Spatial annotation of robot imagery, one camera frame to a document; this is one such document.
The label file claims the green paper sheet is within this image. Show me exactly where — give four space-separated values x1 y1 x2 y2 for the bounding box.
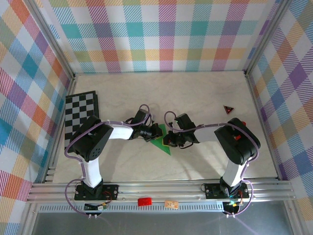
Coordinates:
149 123 173 157

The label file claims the red rectangular tag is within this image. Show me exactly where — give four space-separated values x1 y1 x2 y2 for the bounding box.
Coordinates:
137 197 153 207

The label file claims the black grey chessboard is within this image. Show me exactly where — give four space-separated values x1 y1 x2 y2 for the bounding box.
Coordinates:
64 90 101 154

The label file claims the grey metal panel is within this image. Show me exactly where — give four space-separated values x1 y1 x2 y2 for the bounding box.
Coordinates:
31 212 294 235

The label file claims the black round board green light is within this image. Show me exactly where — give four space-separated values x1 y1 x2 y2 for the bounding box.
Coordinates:
223 200 242 214

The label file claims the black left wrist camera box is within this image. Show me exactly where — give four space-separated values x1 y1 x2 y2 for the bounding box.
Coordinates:
133 110 150 125

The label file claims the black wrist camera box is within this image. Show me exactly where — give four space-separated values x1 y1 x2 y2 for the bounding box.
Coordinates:
133 110 150 125
175 114 196 130

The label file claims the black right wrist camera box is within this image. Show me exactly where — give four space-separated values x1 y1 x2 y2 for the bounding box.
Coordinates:
175 114 196 130

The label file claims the aluminium mounting rail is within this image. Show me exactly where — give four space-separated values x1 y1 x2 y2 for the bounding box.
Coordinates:
26 180 295 204

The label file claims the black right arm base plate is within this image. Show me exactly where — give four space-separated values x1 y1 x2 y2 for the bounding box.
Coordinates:
204 182 250 199

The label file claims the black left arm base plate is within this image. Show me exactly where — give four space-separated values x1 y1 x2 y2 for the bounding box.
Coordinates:
74 184 120 201

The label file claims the slotted grey cable duct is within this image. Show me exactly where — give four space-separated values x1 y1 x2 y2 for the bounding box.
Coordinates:
39 202 227 213

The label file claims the aluminium side rail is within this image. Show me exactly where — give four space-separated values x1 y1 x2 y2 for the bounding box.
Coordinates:
244 70 288 182
41 73 78 184

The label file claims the small wired circuit board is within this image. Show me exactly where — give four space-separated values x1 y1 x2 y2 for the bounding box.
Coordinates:
84 202 110 212

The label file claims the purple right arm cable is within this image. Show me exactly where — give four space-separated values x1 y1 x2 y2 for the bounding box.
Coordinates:
163 111 260 218

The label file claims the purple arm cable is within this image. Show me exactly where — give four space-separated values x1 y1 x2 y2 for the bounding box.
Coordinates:
64 104 150 218
163 111 260 218

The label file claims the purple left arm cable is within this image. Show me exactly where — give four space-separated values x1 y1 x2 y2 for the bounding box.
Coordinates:
64 104 150 218

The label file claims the aluminium frame post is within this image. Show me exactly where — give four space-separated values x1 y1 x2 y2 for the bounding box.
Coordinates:
243 0 294 76
24 0 76 79

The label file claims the aluminium frame strut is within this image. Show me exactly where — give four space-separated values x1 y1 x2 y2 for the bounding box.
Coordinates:
19 203 40 235
286 202 305 235

